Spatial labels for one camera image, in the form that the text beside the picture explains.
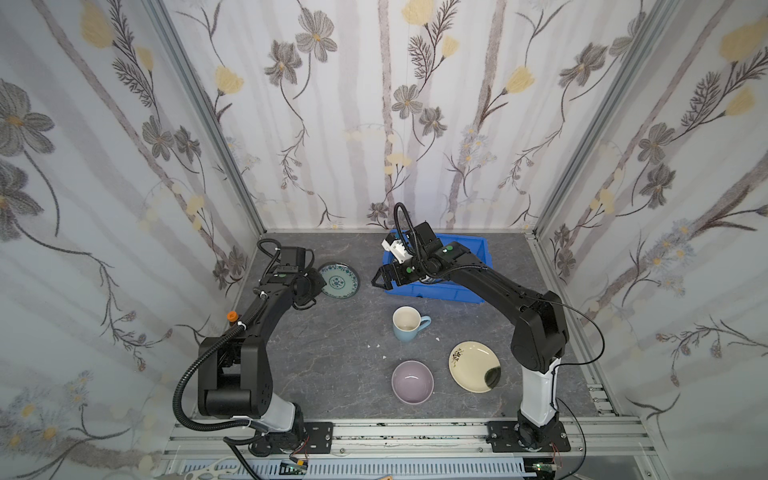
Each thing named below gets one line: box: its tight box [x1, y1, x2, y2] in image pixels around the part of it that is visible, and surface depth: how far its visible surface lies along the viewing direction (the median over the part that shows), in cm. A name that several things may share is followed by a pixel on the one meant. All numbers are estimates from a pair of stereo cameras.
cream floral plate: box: [448, 340, 501, 393], surface depth 87 cm
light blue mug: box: [392, 305, 432, 342], surface depth 89 cm
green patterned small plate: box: [319, 262, 360, 299], surface depth 98 cm
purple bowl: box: [391, 360, 435, 405], surface depth 82 cm
